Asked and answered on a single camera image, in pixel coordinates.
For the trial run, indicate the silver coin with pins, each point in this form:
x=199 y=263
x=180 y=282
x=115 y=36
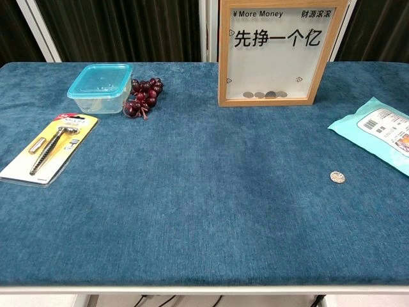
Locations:
x=281 y=94
x=259 y=95
x=337 y=176
x=271 y=94
x=247 y=94

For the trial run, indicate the blue table cloth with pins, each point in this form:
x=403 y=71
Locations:
x=198 y=198

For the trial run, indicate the bunch of purple grapes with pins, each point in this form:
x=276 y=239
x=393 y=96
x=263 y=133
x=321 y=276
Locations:
x=143 y=94

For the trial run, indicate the wooden glass-front money box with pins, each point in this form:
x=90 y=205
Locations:
x=223 y=64

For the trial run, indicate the clear container with blue lid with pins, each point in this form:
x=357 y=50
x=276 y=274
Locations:
x=99 y=80

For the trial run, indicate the dark curtain panel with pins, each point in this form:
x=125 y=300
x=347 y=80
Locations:
x=128 y=28
x=377 y=28
x=12 y=32

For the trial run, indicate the razor in yellow blister pack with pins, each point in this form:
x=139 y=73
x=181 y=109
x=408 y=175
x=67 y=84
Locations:
x=48 y=150

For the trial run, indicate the teal wet wipes pack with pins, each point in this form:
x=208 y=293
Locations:
x=361 y=121

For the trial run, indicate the white partition post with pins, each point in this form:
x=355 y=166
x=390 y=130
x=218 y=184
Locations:
x=41 y=32
x=336 y=48
x=212 y=38

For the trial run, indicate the white table frame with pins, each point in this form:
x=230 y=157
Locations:
x=204 y=290

